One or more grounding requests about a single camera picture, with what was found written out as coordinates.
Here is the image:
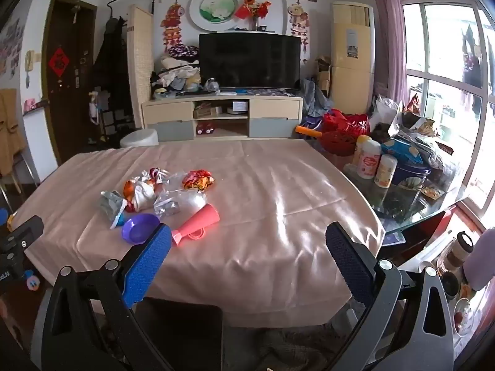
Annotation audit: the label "grey wrapper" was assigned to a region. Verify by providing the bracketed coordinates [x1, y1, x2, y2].
[100, 190, 127, 229]

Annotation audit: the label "clear plastic bag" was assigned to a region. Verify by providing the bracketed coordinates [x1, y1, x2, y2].
[155, 172, 207, 209]

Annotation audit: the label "coat rack with dark coats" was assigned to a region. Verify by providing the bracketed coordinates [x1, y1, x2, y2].
[93, 0, 156, 128]

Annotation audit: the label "blue cloth heap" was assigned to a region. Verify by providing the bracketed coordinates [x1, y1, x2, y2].
[299, 77, 329, 118]

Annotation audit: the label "blue snack bag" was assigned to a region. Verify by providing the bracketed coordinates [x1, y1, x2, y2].
[381, 138, 424, 165]

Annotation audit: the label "beige television cabinet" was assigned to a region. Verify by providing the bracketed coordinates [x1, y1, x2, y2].
[141, 95, 304, 142]

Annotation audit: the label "red plastic basket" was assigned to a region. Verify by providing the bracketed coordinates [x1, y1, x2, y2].
[321, 110, 370, 157]

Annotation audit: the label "vase with red flowers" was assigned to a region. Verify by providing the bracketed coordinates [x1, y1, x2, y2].
[234, 0, 271, 32]

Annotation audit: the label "pile of clothes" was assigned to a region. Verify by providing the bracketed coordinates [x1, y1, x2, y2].
[151, 44, 202, 95]

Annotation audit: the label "black television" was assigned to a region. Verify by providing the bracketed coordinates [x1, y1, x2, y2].
[199, 33, 301, 90]

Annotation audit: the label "blue round tin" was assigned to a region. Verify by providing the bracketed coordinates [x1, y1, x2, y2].
[387, 158, 432, 190]

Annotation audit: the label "black chair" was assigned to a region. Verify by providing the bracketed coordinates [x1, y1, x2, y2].
[131, 297, 225, 371]

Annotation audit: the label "round framed wall picture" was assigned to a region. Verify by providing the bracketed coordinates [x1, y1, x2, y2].
[189, 0, 239, 33]

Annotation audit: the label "red hanging wall decoration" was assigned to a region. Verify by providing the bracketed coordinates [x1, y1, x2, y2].
[160, 3, 182, 51]

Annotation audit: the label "white bottle with yellow label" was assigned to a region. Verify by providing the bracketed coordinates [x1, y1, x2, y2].
[374, 154, 399, 189]

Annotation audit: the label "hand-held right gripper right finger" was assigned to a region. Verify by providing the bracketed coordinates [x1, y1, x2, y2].
[325, 222, 455, 371]

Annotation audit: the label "red diamond door sticker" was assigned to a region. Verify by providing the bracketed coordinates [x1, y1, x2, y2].
[48, 47, 70, 71]

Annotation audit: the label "dark brown door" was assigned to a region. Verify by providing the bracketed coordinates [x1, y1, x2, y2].
[41, 0, 97, 165]

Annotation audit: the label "cardboard boxes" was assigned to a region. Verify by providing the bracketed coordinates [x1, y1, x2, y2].
[330, 1, 376, 116]
[315, 56, 332, 97]

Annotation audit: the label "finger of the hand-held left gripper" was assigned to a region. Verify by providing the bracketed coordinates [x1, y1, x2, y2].
[4, 215, 44, 258]

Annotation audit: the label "hanging doll wall decoration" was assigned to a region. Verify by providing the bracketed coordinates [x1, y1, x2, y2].
[288, 3, 310, 53]

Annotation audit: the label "red and yellow wrapper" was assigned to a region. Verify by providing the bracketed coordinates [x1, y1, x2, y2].
[182, 169, 217, 192]

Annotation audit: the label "pink toy horn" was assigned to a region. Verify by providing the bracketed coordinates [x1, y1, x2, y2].
[171, 203, 221, 247]

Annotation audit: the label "red and silver wrapper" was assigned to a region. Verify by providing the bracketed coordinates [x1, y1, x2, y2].
[141, 167, 169, 186]

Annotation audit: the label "purple plastic bowl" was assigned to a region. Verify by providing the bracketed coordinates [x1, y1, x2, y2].
[122, 213, 161, 245]

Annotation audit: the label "glass side table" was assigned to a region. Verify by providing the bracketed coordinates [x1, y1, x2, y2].
[342, 155, 470, 236]

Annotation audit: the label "pink tablecloth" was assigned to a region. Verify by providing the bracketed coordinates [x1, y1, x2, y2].
[10, 139, 385, 318]

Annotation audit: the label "thermos cup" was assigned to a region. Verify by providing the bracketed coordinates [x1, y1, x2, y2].
[445, 232, 474, 275]

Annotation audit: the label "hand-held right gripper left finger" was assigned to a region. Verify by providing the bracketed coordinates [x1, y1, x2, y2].
[41, 223, 173, 371]

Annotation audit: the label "flat cardboard box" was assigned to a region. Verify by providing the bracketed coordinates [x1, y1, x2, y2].
[193, 104, 223, 119]

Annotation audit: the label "rolled bamboo mat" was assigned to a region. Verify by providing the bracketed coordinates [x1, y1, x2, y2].
[127, 5, 155, 128]

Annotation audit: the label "window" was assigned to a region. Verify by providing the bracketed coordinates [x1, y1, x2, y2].
[394, 0, 495, 209]

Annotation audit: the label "purple curtain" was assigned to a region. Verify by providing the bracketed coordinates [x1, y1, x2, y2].
[365, 0, 408, 105]

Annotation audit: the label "white round stool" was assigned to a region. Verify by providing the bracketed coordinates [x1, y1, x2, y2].
[120, 129, 160, 148]

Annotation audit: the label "white bottle with red label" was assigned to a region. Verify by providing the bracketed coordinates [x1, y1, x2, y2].
[356, 135, 382, 179]

